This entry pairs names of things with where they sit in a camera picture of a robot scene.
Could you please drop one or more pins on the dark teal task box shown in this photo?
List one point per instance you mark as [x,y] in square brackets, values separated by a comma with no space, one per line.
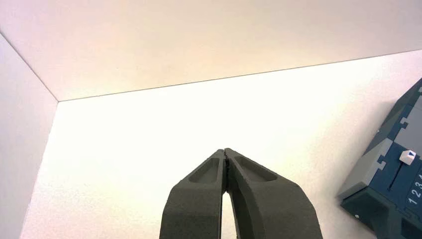
[389,194]

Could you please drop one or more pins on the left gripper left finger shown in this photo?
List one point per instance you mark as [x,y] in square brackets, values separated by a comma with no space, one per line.
[194,204]

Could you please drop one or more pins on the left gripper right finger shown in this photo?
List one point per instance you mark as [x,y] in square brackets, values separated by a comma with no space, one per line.
[273,207]

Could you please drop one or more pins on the white slider knob downward triangle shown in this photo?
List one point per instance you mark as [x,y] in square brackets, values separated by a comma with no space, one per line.
[407,157]

